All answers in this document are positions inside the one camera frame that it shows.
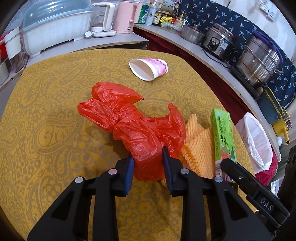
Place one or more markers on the red plastic bag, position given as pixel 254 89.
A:
pixel 112 109

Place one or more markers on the large steel steamer pot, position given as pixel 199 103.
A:
pixel 259 61

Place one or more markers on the red plastic basket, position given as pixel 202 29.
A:
pixel 3 49

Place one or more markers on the white lined trash bin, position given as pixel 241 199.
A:
pixel 256 142

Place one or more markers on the black induction cooker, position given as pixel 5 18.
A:
pixel 254 93

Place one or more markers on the pink electric kettle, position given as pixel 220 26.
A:
pixel 126 14

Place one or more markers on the green tea box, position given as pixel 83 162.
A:
pixel 224 147

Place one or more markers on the yellow patterned tablecloth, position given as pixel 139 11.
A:
pixel 46 143

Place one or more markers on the white glass kettle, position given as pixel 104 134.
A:
pixel 101 21

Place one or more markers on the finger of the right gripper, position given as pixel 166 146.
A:
pixel 286 192
pixel 257 194

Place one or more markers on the white dish rack box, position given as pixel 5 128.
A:
pixel 48 23

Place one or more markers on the white lidded container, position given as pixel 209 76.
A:
pixel 15 52

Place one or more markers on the blue yellow basin stack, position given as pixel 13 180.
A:
pixel 271 108

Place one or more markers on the steel rice cooker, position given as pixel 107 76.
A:
pixel 219 41

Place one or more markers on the small steel pot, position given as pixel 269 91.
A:
pixel 192 34

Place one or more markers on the blue floral cloth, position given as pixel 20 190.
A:
pixel 204 14

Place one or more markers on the pink paper cup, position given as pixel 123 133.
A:
pixel 148 69

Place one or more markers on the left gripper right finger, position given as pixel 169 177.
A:
pixel 210 203

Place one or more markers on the yellow saucepan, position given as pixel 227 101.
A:
pixel 281 128

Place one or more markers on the red cabinet curtain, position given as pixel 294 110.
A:
pixel 231 93

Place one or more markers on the soy sauce bottle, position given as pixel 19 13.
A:
pixel 157 15

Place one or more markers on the white bottle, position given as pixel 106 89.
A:
pixel 151 12

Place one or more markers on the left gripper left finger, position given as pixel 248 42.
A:
pixel 86 209

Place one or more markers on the orange foam net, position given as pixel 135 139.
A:
pixel 197 153

